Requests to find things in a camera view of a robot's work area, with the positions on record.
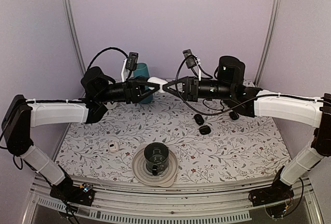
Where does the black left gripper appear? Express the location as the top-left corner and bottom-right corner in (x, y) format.
(97, 75), (162, 104)

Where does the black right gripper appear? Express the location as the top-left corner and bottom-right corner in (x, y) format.
(163, 76), (234, 102)

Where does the white earbuds charging case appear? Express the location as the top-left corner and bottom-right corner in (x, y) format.
(147, 77), (168, 94)

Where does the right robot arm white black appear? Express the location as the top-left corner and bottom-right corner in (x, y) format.
(160, 56), (330, 201)

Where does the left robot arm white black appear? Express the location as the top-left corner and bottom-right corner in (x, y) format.
(1, 67), (166, 200)

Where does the black earbud case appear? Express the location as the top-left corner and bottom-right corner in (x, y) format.
(199, 125), (211, 135)

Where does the small white earbud case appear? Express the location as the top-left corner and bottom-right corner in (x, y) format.
(108, 141), (119, 153)

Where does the teal plastic cup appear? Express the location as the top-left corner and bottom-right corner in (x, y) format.
(133, 63), (153, 104)

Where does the black cylindrical object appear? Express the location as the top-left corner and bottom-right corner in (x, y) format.
(229, 111), (239, 121)
(193, 114), (204, 126)

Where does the white floral table mat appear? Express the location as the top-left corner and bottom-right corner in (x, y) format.
(55, 94), (291, 184)

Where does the dark green glass mug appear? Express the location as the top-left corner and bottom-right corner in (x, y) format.
(144, 142), (169, 176)

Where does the beige round plate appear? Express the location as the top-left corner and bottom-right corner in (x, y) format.
(131, 142), (178, 188)

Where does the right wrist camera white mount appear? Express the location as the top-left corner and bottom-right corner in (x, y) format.
(182, 49), (201, 80)

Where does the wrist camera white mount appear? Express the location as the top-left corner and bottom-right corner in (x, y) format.
(121, 52), (139, 82)
(182, 49), (201, 80)

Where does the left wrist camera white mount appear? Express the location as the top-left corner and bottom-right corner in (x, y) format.
(121, 52), (139, 82)

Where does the black left camera cable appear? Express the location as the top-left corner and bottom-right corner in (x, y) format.
(86, 47), (130, 69)

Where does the black camera cable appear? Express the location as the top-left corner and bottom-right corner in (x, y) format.
(175, 58), (324, 116)
(86, 47), (130, 69)

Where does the black right camera cable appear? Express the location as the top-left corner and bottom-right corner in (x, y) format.
(175, 58), (324, 116)

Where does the aluminium front rail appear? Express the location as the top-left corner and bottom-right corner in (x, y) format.
(22, 176), (324, 223)

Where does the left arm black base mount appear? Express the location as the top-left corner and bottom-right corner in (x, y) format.
(50, 181), (96, 206)

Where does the left aluminium frame post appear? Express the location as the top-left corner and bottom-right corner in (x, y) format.
(62, 0), (86, 77)

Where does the aluminium frame post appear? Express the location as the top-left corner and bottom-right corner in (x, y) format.
(62, 0), (86, 77)
(254, 0), (281, 86)

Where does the right aluminium frame post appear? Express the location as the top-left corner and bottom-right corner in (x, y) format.
(254, 0), (281, 86)

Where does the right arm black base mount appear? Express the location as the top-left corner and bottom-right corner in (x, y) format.
(248, 180), (294, 206)

